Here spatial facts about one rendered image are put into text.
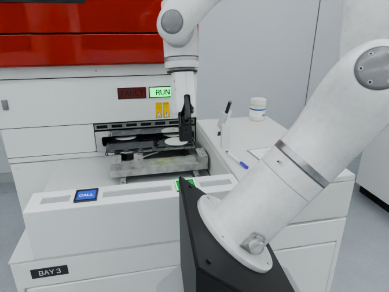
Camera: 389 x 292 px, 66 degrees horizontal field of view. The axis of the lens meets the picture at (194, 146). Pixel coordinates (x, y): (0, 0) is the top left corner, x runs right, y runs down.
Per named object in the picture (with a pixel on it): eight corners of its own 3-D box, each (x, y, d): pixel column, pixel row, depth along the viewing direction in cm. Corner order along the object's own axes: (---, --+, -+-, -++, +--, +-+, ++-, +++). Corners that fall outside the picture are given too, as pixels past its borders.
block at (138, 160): (134, 160, 117) (133, 153, 116) (142, 159, 118) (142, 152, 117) (134, 168, 110) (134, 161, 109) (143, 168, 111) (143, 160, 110)
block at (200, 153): (194, 154, 122) (195, 148, 121) (203, 154, 122) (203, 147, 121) (199, 163, 115) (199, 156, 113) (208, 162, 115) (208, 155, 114)
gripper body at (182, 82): (164, 69, 78) (167, 112, 80) (169, 65, 68) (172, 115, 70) (193, 68, 79) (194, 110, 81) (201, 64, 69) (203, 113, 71)
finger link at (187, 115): (182, 84, 72) (180, 99, 76) (187, 110, 68) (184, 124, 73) (187, 84, 72) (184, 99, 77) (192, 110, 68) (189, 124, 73)
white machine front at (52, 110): (11, 161, 130) (-14, 66, 115) (195, 146, 145) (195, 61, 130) (8, 164, 127) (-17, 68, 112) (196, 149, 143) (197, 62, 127)
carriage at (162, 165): (111, 168, 117) (110, 161, 116) (202, 160, 124) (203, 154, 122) (110, 178, 109) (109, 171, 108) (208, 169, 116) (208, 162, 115)
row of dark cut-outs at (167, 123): (95, 130, 130) (94, 124, 129) (194, 123, 138) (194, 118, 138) (94, 130, 130) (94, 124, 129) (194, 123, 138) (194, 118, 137)
